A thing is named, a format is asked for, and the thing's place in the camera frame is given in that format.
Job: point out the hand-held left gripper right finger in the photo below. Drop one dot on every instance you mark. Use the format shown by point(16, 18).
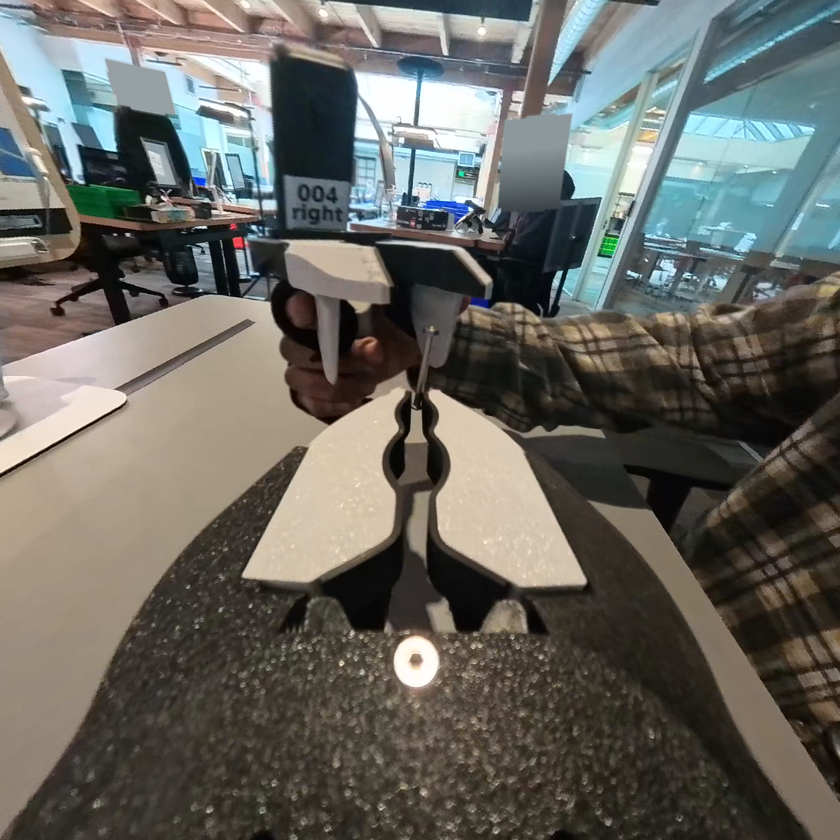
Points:
point(499, 518)

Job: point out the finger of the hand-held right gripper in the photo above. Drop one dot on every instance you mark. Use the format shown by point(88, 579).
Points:
point(341, 272)
point(439, 269)

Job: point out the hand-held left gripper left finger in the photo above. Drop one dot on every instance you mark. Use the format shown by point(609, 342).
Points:
point(328, 512)

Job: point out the silver bolt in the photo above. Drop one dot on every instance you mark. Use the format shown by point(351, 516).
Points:
point(423, 367)

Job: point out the person's right forearm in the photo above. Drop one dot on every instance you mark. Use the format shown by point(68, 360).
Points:
point(623, 367)

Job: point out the person's right hand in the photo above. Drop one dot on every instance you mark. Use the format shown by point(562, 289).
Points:
point(367, 367)

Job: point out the wooden top desk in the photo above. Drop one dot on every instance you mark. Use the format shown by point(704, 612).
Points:
point(459, 237)
point(164, 223)

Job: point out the black labelled box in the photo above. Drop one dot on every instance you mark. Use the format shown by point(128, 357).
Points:
point(423, 220)

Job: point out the black floor lamp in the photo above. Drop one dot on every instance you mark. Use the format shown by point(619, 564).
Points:
point(418, 131)

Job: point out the dark monitor on stand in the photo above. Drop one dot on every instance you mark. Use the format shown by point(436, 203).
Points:
point(574, 233)

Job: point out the monitor with white screen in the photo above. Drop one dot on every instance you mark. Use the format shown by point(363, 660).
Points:
point(159, 163)

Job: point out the green lit screen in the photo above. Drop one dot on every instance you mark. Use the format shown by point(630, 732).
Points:
point(610, 244)

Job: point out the small teal box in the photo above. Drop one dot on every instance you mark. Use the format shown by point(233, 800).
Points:
point(170, 213)

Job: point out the dark grey chair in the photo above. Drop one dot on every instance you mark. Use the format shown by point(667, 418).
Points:
point(689, 472)

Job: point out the black computer monitor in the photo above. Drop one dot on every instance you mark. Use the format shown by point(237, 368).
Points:
point(102, 167)

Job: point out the green plastic crates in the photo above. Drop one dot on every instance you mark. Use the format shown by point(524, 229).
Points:
point(98, 200)

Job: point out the printed instruction board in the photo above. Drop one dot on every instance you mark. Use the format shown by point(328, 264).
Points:
point(19, 151)

